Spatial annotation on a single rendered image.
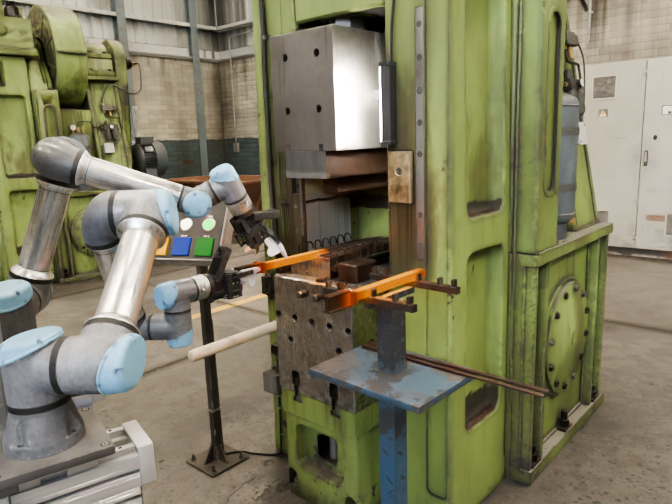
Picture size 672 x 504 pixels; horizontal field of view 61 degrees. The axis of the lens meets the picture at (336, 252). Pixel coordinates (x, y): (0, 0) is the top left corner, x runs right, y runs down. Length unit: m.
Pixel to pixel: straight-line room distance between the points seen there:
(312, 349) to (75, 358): 1.06
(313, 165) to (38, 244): 0.89
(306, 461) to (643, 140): 5.44
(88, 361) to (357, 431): 1.14
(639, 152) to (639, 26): 1.53
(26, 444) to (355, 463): 1.20
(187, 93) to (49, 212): 9.74
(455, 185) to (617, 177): 5.23
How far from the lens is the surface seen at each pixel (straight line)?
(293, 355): 2.16
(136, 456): 1.36
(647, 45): 7.64
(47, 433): 1.29
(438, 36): 1.88
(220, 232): 2.27
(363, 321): 1.96
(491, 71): 2.19
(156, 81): 11.12
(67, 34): 6.74
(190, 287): 1.68
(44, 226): 1.81
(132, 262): 1.33
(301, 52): 2.04
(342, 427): 2.11
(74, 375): 1.21
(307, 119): 2.01
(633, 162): 6.96
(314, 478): 2.34
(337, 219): 2.41
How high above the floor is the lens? 1.41
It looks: 11 degrees down
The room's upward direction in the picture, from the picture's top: 2 degrees counter-clockwise
